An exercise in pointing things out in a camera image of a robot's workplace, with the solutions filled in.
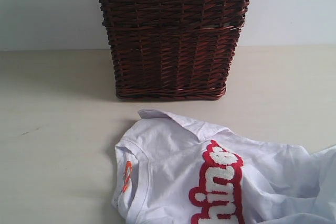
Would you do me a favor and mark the white t-shirt red lettering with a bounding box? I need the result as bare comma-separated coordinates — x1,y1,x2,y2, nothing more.
112,110,335,223

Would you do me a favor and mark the dark brown wicker basket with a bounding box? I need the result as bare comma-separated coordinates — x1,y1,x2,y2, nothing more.
99,0,250,100

